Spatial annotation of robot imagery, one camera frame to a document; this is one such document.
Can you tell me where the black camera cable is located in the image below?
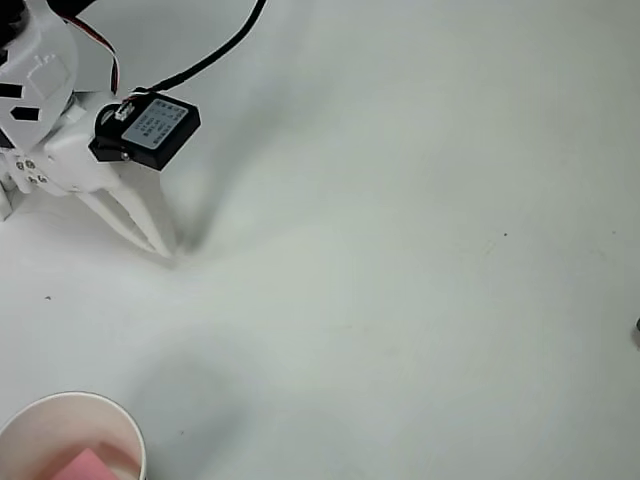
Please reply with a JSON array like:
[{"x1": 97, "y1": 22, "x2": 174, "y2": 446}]
[{"x1": 132, "y1": 0, "x2": 269, "y2": 97}]

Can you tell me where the red and black servo wire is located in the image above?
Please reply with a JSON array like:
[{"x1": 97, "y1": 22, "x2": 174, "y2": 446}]
[{"x1": 59, "y1": 13, "x2": 122, "y2": 96}]

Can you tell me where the pink foam cube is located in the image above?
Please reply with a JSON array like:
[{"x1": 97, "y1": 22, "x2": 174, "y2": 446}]
[{"x1": 37, "y1": 448, "x2": 127, "y2": 480}]

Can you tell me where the black camera module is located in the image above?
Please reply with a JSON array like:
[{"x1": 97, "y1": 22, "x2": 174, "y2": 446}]
[{"x1": 88, "y1": 91, "x2": 202, "y2": 172}]

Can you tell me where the white paper cup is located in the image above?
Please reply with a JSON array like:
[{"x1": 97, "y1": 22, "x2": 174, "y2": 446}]
[{"x1": 0, "y1": 391, "x2": 148, "y2": 480}]

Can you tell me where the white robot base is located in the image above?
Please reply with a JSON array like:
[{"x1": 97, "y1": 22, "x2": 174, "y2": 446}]
[{"x1": 0, "y1": 182, "x2": 22, "y2": 222}]

